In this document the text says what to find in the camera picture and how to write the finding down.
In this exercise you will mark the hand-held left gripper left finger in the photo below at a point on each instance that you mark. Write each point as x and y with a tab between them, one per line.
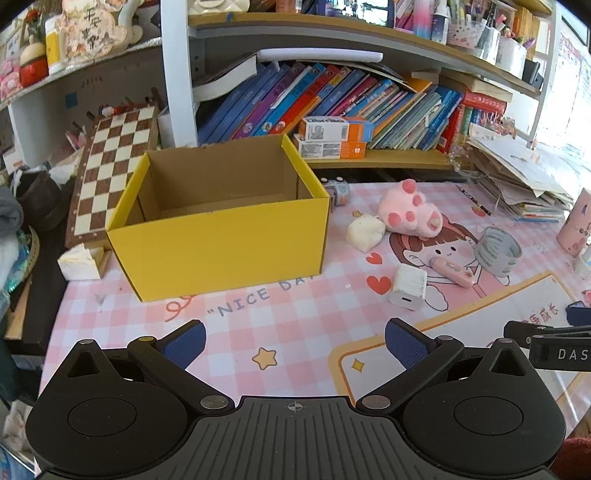
184	344

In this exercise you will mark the pink plush toy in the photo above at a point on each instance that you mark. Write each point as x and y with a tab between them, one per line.
411	212

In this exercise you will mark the grey cloth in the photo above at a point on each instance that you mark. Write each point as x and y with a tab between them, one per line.
9	212

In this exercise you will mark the pink striped tumbler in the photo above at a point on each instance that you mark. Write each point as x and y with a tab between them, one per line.
431	21

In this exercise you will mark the stack of papers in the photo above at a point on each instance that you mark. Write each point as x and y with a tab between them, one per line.
517	175

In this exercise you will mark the small black box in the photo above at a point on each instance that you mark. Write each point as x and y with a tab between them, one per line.
533	74

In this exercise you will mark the pink cup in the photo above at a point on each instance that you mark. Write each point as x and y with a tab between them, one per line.
575	221

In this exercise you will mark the white wall chart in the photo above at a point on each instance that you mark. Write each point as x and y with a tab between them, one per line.
577	78

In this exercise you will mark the white shelf upright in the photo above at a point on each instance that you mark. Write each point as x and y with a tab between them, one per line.
178	83

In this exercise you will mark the yellow cardboard box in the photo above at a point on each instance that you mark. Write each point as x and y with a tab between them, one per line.
217	249

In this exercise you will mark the wooden shelf board with stationery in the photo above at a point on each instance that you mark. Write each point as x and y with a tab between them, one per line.
323	27

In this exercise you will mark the dark red fuzzy cloth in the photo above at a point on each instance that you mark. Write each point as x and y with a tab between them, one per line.
575	461

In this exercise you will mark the white storage box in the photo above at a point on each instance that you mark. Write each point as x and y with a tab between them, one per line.
510	57

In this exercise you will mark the pink label bottle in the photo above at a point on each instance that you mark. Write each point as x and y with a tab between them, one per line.
452	271

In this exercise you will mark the white tissue pack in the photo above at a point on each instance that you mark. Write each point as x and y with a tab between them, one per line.
78	263

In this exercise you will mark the row of colourful books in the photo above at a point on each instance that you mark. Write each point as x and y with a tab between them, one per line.
286	101

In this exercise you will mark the brown bag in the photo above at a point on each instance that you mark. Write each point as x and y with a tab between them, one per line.
41	198

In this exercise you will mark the pink printed desk mat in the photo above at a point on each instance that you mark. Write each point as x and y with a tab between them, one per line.
277	323

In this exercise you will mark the black pencil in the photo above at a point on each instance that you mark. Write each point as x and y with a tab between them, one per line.
473	200

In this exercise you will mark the white lamp bar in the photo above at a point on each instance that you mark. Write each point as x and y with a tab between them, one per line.
318	55

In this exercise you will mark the red and white ornament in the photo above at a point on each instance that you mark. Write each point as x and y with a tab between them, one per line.
33	69

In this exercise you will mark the wooden shelf board with books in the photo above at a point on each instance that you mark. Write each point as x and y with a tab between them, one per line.
392	159

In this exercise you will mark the white foam block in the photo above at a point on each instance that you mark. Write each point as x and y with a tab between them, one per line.
365	233

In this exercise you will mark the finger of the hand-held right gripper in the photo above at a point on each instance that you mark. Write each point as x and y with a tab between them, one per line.
581	314
521	331

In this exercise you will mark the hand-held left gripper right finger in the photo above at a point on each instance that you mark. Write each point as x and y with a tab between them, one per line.
406	344

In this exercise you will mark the yellow and white cup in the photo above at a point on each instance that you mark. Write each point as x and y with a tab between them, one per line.
54	53

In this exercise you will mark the grey tape roll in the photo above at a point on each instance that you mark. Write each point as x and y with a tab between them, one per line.
496	256

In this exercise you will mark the white charger plug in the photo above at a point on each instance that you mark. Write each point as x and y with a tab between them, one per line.
408	286

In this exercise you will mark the orange and white toothpaste box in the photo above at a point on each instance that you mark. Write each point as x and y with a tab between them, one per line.
328	149
332	129

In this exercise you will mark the brown and white chessboard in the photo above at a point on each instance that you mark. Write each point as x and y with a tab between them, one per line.
115	161

